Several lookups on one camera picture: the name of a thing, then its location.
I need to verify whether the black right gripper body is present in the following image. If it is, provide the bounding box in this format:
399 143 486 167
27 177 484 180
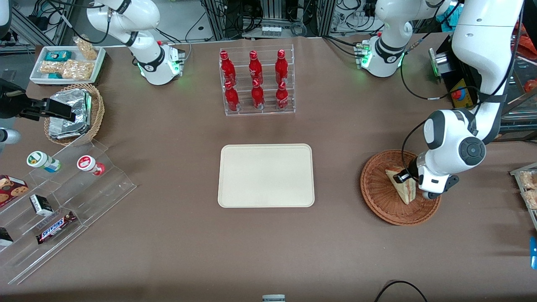
0 80 47 120

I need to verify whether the triangular sandwich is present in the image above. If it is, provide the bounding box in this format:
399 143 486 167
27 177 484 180
385 167 416 206

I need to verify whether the brown wicker basket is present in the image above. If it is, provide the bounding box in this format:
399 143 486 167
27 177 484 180
360 150 442 227

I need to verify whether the light wicker basket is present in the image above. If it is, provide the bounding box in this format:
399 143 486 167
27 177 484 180
44 83 105 147

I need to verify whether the white rectangular snack tray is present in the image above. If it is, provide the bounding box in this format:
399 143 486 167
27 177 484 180
29 46 106 86

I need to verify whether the grey edge tray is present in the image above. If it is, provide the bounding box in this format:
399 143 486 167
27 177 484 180
510 163 537 232

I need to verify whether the cream plastic tray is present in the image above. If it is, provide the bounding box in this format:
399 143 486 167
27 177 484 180
218 144 315 208

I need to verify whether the foil-wrapped pack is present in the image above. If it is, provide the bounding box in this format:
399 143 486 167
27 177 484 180
50 89 92 126
49 120 90 140

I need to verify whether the clear bag of crackers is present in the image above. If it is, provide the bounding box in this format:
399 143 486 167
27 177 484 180
74 36 98 61
39 61 66 76
62 60 94 81

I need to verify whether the teal snack box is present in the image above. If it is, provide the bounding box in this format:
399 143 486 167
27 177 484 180
44 50 73 62

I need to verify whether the green-lid yogurt bottle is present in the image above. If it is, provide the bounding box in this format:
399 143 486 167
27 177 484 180
26 151 62 174

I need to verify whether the red-lid yogurt bottle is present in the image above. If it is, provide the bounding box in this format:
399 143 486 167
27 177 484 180
77 155 106 177

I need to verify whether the red cookie box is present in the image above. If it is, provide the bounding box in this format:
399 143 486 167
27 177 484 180
0 174 29 208

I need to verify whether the black box machine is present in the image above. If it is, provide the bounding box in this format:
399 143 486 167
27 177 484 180
436 36 537 142

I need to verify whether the clear acrylic stepped stand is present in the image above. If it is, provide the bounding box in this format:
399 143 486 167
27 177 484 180
0 138 138 286

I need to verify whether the small black white carton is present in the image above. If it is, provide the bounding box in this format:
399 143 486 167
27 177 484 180
30 194 54 217

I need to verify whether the green-edged metal plate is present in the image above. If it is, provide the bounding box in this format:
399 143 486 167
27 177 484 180
428 47 452 78

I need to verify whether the snickers chocolate bar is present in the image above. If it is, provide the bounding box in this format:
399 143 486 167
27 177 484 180
36 211 78 245

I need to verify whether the red cola bottle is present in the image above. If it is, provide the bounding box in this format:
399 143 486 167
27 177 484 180
220 50 237 87
248 50 264 86
275 49 289 85
224 81 240 112
251 79 266 110
275 81 290 111

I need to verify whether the clear acrylic bottle rack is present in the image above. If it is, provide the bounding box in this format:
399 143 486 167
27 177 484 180
219 44 296 117

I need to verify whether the teal cloth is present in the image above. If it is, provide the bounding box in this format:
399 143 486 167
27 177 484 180
435 3 461 32

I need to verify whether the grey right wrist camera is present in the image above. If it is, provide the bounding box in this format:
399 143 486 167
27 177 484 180
0 128 22 146

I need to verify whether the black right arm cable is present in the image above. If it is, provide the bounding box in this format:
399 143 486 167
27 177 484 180
45 0 115 45

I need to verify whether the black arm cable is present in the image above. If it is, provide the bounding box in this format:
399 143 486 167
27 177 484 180
400 23 481 177
45 0 115 45

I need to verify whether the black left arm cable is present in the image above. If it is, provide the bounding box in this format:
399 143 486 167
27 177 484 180
400 23 481 177

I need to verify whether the black looped cable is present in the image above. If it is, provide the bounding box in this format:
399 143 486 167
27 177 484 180
374 280 429 302

